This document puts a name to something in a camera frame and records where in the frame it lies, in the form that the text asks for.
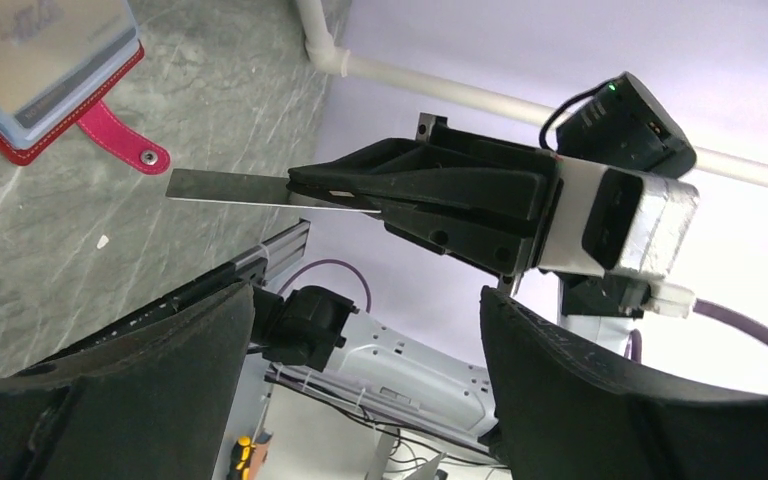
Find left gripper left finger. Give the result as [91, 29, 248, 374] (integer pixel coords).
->
[0, 283, 254, 479]

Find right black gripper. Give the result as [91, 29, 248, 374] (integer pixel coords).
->
[289, 113, 563, 276]

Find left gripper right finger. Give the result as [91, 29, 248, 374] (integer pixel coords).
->
[480, 287, 768, 479]

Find black grey card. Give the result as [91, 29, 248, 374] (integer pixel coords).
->
[165, 168, 380, 214]

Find red card holder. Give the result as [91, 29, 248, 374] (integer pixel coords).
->
[0, 0, 171, 175]

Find aluminium frame rail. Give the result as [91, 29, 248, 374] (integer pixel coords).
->
[231, 220, 310, 283]

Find white pvc pipe frame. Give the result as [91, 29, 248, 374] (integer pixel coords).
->
[295, 1, 768, 188]

